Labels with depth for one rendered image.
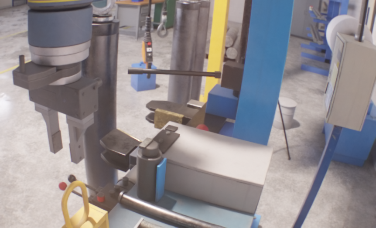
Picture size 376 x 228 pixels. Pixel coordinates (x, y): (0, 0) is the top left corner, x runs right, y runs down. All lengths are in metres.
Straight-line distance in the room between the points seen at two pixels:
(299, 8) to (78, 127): 11.03
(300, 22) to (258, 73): 10.22
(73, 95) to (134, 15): 7.06
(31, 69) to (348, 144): 3.35
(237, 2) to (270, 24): 10.96
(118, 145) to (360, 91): 1.12
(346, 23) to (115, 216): 1.42
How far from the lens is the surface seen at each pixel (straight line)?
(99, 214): 0.73
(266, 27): 1.18
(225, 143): 1.09
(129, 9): 7.56
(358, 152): 3.61
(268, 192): 2.85
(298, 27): 11.43
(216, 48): 4.00
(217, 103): 1.51
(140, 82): 4.47
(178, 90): 2.86
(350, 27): 1.69
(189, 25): 2.70
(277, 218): 2.61
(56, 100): 0.50
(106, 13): 1.55
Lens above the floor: 1.74
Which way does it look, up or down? 23 degrees down
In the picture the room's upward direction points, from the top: 6 degrees clockwise
